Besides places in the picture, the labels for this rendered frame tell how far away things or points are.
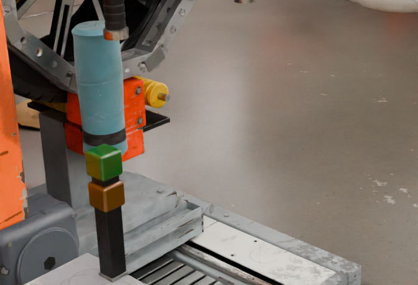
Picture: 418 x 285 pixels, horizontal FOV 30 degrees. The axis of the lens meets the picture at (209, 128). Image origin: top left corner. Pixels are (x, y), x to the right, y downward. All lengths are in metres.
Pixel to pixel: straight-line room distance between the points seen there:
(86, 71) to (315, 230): 1.00
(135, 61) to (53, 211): 0.38
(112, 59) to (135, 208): 0.53
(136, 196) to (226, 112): 1.20
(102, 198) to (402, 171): 1.62
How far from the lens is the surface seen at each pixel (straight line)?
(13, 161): 1.22
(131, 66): 1.68
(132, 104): 1.69
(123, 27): 1.35
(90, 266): 1.26
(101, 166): 1.11
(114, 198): 1.15
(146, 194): 1.96
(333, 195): 2.44
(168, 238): 1.95
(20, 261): 1.49
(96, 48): 1.46
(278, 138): 2.83
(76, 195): 1.88
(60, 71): 1.57
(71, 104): 1.67
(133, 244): 1.87
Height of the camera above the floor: 1.11
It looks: 22 degrees down
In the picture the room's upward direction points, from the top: 2 degrees counter-clockwise
